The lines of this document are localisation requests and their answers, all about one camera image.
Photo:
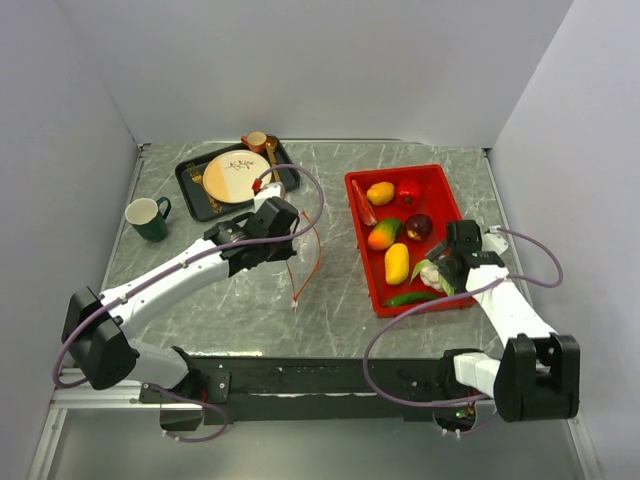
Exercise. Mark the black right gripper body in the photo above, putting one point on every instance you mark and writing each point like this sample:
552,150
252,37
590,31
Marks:
443,266

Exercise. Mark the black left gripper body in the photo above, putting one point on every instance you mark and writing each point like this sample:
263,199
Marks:
278,250

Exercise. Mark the white cauliflower with leaves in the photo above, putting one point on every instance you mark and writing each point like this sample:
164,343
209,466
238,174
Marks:
429,275

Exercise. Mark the dark red apple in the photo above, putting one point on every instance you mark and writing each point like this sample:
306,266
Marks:
418,227

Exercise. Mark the yellow mango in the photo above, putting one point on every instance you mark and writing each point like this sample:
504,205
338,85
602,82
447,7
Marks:
396,264

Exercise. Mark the clear zip top bag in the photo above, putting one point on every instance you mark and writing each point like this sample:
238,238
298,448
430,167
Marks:
303,266

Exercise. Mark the green orange mango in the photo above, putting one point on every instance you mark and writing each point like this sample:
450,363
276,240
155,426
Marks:
384,234

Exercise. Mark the red bell pepper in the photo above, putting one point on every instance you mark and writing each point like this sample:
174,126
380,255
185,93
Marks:
408,194

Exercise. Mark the watermelon slice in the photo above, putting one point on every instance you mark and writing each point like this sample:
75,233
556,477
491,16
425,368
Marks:
364,208

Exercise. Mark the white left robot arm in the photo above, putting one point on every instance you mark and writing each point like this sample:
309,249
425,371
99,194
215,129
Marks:
100,329

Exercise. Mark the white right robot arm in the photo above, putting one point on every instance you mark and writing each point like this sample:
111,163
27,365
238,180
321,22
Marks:
538,374

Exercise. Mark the red plastic bin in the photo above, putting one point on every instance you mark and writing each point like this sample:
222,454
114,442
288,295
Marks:
437,201

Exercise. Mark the cream floral plate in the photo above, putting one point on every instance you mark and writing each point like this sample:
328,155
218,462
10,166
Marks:
229,177

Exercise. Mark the green chili pepper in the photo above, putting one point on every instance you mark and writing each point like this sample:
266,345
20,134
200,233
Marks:
410,298

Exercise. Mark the gold spoon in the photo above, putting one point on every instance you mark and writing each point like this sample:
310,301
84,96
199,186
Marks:
271,146

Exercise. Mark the black serving tray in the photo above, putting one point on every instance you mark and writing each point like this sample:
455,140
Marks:
196,201

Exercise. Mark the small orange cup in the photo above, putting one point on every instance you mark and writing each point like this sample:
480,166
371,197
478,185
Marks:
255,141

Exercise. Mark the small yellow orange fruit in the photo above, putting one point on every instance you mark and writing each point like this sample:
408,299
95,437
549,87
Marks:
381,193

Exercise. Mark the gold fork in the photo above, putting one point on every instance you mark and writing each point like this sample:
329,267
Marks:
197,178

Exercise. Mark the dark green mug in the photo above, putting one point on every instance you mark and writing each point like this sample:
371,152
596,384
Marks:
149,217

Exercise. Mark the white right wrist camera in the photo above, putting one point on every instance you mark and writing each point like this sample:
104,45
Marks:
493,240

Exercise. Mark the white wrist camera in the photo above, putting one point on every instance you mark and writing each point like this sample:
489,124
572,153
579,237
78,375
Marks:
493,240
268,191

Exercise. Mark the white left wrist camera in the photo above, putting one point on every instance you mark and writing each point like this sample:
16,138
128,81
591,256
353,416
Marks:
268,191

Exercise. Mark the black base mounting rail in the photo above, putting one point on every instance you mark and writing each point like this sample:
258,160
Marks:
278,389

